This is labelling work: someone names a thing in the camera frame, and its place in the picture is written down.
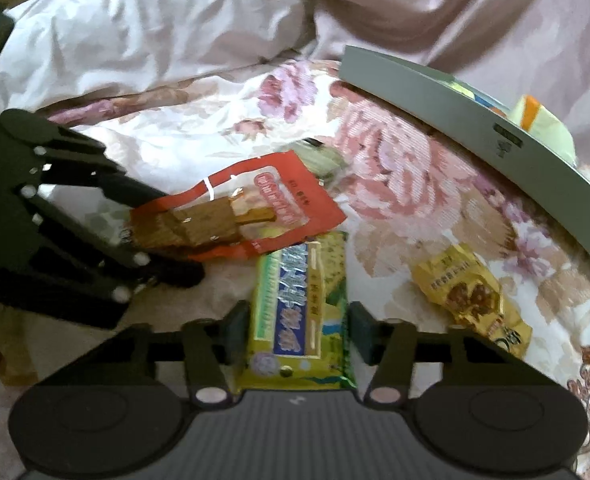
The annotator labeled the light yellow green packet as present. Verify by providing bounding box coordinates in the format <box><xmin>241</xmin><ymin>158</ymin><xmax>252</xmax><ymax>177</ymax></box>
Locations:
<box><xmin>452</xmin><ymin>77</ymin><xmax>508</xmax><ymax>117</ymax></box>

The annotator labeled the pale packet with orange stripe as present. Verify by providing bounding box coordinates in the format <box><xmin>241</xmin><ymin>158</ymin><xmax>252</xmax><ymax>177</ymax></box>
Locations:
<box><xmin>509</xmin><ymin>93</ymin><xmax>574</xmax><ymax>164</ymax></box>

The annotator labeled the yellow green snack packet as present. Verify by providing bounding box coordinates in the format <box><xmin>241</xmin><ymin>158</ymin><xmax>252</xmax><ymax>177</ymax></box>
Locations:
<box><xmin>236</xmin><ymin>231</ymin><xmax>357</xmax><ymax>392</ymax></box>

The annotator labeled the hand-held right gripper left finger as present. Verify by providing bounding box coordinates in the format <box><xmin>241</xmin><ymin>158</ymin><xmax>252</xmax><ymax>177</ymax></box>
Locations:
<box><xmin>35</xmin><ymin>302</ymin><xmax>252</xmax><ymax>407</ymax></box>

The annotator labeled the pink satin blanket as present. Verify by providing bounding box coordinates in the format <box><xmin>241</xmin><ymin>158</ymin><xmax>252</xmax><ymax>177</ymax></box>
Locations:
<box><xmin>269</xmin><ymin>0</ymin><xmax>590</xmax><ymax>173</ymax></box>

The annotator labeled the gold snack packet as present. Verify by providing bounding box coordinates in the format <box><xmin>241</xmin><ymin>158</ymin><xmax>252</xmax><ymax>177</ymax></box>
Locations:
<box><xmin>411</xmin><ymin>243</ymin><xmax>534</xmax><ymax>359</ymax></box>

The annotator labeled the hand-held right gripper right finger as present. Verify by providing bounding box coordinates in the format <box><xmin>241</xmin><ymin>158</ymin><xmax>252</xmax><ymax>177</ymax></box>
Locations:
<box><xmin>349</xmin><ymin>302</ymin><xmax>570</xmax><ymax>407</ymax></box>

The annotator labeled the grey cardboard box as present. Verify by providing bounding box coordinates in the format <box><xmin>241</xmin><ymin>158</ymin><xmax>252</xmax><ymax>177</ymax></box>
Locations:
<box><xmin>338</xmin><ymin>44</ymin><xmax>590</xmax><ymax>285</ymax></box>

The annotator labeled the floral bedsheet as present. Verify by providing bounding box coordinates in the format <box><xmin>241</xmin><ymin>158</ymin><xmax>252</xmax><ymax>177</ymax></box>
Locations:
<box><xmin>0</xmin><ymin>57</ymin><xmax>590</xmax><ymax>480</ymax></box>

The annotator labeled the white quilt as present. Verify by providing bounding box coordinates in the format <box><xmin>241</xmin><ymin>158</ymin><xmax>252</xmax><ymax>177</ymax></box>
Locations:
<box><xmin>0</xmin><ymin>0</ymin><xmax>318</xmax><ymax>113</ymax></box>

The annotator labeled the red snack packet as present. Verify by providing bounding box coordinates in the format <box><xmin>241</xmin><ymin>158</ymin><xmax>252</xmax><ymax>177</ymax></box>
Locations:
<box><xmin>129</xmin><ymin>149</ymin><xmax>348</xmax><ymax>262</ymax></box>

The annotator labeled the pale green snack packet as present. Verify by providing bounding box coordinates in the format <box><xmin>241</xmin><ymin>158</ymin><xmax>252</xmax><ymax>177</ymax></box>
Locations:
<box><xmin>293</xmin><ymin>139</ymin><xmax>347</xmax><ymax>182</ymax></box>

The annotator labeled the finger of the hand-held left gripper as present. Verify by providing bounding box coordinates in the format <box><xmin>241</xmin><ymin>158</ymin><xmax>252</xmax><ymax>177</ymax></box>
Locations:
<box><xmin>0</xmin><ymin>109</ymin><xmax>170</xmax><ymax>208</ymax></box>
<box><xmin>0</xmin><ymin>192</ymin><xmax>207</xmax><ymax>332</ymax></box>

